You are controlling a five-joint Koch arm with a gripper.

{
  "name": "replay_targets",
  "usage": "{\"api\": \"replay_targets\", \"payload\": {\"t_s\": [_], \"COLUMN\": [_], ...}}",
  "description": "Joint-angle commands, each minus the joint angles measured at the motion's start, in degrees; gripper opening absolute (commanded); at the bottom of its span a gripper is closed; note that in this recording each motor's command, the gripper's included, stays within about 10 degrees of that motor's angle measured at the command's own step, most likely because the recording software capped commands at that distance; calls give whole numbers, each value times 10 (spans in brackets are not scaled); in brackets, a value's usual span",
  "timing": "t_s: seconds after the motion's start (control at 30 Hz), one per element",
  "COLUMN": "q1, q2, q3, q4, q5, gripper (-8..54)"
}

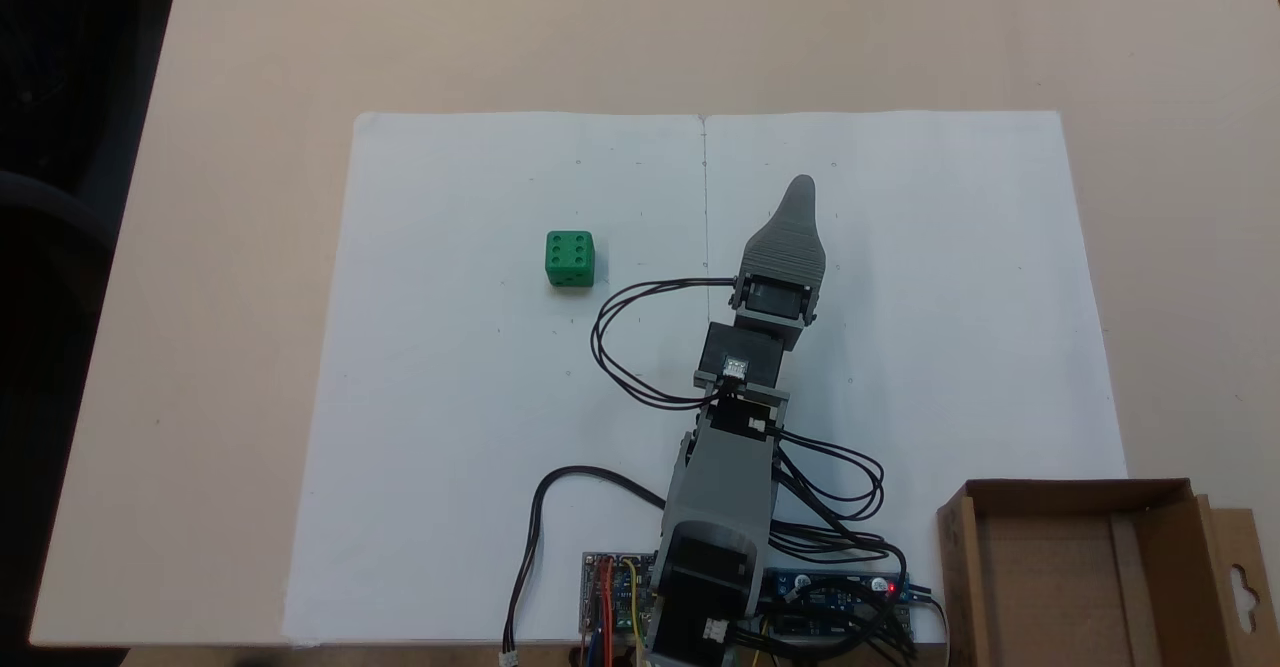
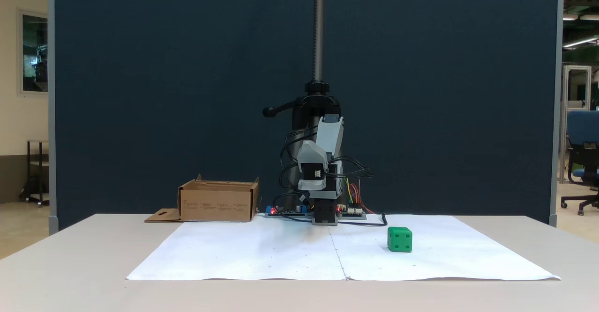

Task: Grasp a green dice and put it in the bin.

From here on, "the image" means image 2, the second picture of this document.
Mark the brown cardboard box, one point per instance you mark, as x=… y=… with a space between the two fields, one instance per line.
x=217 y=204

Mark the blue office chair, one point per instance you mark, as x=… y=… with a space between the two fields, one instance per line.
x=582 y=129

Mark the green dice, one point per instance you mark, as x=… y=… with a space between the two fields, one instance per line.
x=400 y=241

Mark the fluorescent ceiling light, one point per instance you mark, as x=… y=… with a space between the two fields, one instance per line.
x=580 y=42

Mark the framed wall window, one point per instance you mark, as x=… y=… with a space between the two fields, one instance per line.
x=35 y=50

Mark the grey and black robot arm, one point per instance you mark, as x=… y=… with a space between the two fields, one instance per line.
x=330 y=134

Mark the metal threaded pole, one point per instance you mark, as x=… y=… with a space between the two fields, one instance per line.
x=318 y=31

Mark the black shelf cart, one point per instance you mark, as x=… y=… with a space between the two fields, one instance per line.
x=40 y=163

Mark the dark blue partition panel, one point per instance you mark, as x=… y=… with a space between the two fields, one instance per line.
x=164 y=92

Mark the blue circuit board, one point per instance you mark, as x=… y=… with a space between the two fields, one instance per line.
x=281 y=214

